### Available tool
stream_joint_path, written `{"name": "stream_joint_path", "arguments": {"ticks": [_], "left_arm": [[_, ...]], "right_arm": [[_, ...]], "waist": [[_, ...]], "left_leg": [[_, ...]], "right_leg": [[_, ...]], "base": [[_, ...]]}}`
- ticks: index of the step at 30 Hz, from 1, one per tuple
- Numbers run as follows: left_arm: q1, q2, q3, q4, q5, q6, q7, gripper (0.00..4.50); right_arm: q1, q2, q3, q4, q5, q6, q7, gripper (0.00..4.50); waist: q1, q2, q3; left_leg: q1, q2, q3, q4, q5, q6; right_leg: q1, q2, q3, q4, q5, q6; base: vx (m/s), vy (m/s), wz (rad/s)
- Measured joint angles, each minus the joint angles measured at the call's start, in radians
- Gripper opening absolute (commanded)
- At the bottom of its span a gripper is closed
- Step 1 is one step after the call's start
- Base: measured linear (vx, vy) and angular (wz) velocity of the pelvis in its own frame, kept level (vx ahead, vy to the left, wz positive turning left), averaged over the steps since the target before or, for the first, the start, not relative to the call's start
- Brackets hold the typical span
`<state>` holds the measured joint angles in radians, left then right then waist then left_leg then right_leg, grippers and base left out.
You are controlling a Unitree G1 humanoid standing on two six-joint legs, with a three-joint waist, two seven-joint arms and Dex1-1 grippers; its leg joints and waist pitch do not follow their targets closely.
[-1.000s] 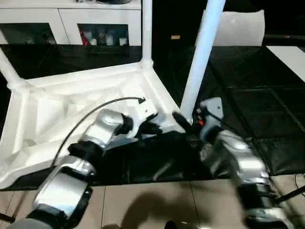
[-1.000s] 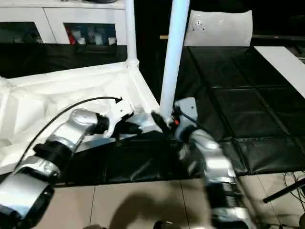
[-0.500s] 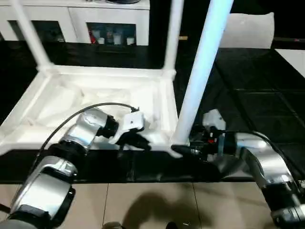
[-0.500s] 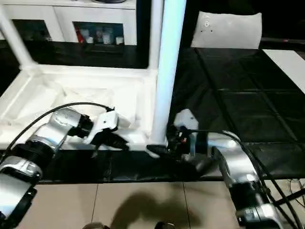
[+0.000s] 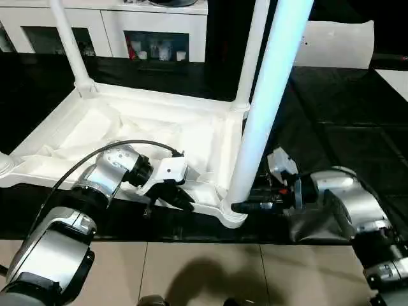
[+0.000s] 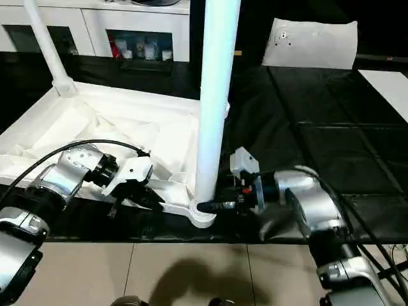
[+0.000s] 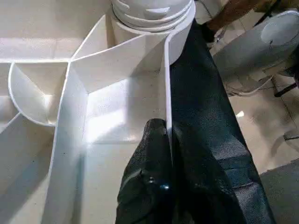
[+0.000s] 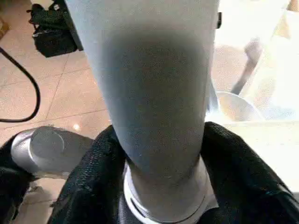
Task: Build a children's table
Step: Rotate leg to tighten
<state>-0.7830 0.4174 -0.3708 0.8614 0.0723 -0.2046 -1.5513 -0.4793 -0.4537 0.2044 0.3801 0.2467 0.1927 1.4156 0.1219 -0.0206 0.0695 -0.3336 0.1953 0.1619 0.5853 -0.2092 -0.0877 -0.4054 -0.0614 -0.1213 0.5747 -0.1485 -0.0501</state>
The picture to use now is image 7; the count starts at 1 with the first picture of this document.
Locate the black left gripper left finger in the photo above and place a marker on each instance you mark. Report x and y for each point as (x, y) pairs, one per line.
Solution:
(147, 182)

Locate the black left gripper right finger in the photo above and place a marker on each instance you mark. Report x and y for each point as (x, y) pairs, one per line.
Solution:
(201, 186)

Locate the white plastic table leg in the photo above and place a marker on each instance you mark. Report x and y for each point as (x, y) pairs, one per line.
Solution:
(152, 11)

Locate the bare person forearm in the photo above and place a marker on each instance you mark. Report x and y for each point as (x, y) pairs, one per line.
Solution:
(233, 11)

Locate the grey robot body shell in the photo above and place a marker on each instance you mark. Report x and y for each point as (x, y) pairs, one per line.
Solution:
(282, 193)

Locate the black work mat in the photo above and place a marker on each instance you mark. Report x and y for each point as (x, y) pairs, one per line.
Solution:
(201, 93)

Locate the black folding stand leg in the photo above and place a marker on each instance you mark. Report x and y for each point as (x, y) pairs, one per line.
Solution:
(286, 89)

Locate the person in grey trousers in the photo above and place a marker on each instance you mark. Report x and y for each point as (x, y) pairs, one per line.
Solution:
(261, 46)

